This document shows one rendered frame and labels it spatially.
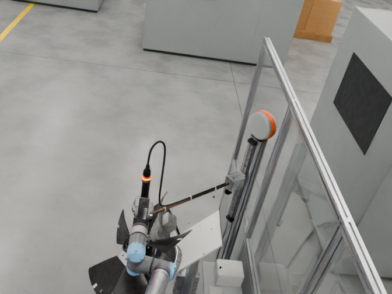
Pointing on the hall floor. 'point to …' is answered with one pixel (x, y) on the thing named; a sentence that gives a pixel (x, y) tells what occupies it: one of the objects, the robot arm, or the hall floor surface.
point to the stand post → (189, 278)
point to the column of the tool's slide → (230, 228)
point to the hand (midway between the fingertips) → (144, 196)
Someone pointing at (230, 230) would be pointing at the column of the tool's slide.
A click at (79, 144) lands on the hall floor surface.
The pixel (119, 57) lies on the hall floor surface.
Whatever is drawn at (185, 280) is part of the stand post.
